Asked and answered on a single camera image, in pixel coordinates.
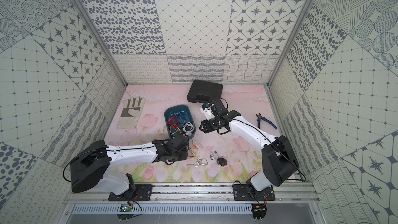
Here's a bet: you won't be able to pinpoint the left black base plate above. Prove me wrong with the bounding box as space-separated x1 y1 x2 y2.
108 184 153 202

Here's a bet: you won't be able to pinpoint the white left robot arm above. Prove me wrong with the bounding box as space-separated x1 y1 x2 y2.
67 134 189 196

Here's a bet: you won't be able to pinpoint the white slotted cable duct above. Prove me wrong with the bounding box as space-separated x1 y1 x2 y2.
72 203 252 214

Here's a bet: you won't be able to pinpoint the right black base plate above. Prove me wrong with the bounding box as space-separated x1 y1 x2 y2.
232 183 276 202

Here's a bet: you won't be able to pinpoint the aluminium rail frame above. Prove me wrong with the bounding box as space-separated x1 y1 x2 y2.
63 164 321 204

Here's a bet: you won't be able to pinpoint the beige watch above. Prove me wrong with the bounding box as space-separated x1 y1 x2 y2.
188 150 196 157

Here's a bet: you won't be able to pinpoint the red watch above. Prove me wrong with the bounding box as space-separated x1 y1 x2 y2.
168 117 179 128

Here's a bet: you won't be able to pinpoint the silver white watch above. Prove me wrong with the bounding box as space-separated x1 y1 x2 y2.
182 122 195 135

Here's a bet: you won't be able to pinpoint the black plastic tool case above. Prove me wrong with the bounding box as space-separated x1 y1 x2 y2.
187 79 223 103

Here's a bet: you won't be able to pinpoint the grey white work glove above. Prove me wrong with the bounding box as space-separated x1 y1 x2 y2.
117 96 146 129

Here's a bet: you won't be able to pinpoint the dark brown watch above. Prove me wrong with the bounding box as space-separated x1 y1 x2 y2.
217 157 228 167

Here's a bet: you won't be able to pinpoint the blue handled pliers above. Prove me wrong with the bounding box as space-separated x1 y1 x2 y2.
256 113 278 130

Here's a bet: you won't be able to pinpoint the blue watch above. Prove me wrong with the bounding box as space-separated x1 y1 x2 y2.
174 111 189 122

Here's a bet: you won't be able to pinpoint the teal storage box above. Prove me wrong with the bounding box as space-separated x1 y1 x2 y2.
164 105 196 140

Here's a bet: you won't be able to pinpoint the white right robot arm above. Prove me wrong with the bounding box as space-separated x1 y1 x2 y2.
200 99 300 192

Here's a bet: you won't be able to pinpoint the silver rhinestone watch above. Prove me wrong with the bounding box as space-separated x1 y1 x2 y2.
186 158 208 168

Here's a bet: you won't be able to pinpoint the orange white digital watch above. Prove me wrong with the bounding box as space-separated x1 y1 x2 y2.
192 140 203 149

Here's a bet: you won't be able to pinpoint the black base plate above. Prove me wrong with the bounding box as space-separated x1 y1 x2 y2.
108 184 153 202
232 183 276 202

